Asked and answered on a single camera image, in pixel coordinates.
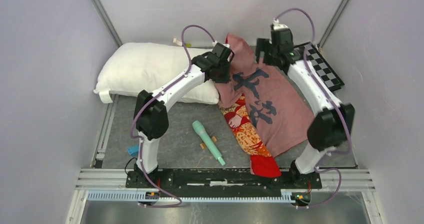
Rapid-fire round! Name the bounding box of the black white checkerboard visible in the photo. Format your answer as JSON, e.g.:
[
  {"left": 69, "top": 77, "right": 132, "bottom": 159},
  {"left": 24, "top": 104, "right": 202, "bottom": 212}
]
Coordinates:
[{"left": 294, "top": 43, "right": 345, "bottom": 92}]

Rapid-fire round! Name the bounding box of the white pillow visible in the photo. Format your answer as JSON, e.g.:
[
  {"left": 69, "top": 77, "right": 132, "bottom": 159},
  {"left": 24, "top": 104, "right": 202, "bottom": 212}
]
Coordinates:
[{"left": 93, "top": 43, "right": 207, "bottom": 103}]

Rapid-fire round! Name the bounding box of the blue block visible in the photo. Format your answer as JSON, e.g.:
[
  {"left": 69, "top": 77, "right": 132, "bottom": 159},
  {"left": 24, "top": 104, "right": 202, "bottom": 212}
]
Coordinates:
[{"left": 127, "top": 145, "right": 139, "bottom": 158}]

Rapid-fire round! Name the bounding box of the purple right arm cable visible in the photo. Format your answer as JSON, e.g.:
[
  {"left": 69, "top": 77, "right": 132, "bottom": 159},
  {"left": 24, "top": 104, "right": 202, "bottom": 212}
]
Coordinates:
[{"left": 273, "top": 8, "right": 353, "bottom": 209}]

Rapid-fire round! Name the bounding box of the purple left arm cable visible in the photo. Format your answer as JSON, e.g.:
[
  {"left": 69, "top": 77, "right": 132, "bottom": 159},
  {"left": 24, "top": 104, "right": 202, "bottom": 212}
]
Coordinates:
[{"left": 129, "top": 25, "right": 217, "bottom": 208}]

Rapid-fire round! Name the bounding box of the teal toy microphone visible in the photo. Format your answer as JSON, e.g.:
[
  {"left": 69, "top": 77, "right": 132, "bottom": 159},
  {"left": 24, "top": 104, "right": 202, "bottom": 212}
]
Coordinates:
[{"left": 192, "top": 120, "right": 226, "bottom": 166}]

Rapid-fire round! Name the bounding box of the pink red patterned pillowcase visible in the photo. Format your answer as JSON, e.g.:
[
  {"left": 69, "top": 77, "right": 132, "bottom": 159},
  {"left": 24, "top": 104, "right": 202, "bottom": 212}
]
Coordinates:
[{"left": 215, "top": 34, "right": 314, "bottom": 178}]

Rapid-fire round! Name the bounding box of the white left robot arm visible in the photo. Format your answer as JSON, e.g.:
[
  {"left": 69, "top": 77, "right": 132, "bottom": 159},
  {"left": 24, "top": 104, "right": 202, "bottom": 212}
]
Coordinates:
[{"left": 130, "top": 42, "right": 235, "bottom": 188}]

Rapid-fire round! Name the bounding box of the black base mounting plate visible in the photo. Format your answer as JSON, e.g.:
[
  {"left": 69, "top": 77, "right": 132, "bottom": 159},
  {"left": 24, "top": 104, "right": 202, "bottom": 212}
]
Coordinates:
[{"left": 125, "top": 168, "right": 322, "bottom": 198}]

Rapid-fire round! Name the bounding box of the small toy bottle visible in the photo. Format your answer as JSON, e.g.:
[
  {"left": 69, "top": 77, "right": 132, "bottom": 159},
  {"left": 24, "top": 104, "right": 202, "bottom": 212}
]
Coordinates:
[{"left": 172, "top": 38, "right": 192, "bottom": 48}]

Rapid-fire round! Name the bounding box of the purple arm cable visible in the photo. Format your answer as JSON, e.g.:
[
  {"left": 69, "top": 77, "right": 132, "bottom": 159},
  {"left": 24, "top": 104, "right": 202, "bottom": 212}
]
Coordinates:
[
  {"left": 129, "top": 25, "right": 217, "bottom": 208},
  {"left": 273, "top": 8, "right": 353, "bottom": 209}
]

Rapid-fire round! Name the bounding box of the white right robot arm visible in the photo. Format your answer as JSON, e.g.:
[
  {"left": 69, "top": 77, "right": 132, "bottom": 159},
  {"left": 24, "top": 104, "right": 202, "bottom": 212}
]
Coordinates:
[{"left": 255, "top": 26, "right": 355, "bottom": 188}]

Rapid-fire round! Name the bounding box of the light blue cable duct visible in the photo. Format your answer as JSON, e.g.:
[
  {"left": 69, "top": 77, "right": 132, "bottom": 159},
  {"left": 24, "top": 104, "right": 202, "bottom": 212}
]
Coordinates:
[{"left": 87, "top": 190, "right": 295, "bottom": 204}]

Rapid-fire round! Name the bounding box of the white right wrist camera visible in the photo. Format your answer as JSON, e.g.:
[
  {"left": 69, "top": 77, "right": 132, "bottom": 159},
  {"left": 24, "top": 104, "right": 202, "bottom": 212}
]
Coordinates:
[{"left": 270, "top": 22, "right": 289, "bottom": 31}]

